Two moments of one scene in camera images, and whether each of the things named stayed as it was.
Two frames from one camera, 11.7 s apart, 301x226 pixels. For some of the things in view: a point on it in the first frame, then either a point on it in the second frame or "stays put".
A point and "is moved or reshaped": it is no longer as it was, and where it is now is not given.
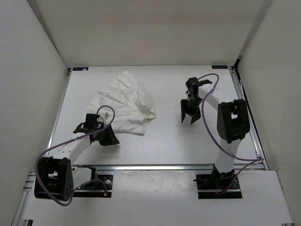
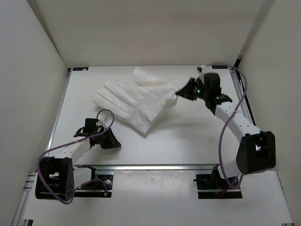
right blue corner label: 219,67 stays put
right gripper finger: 184,108 to 187,91
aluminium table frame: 148,118 stays put
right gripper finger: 194,117 to 188,95
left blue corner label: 80,68 stays put
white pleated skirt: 132,102 is moved or reshaped
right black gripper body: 194,103 to 200,91
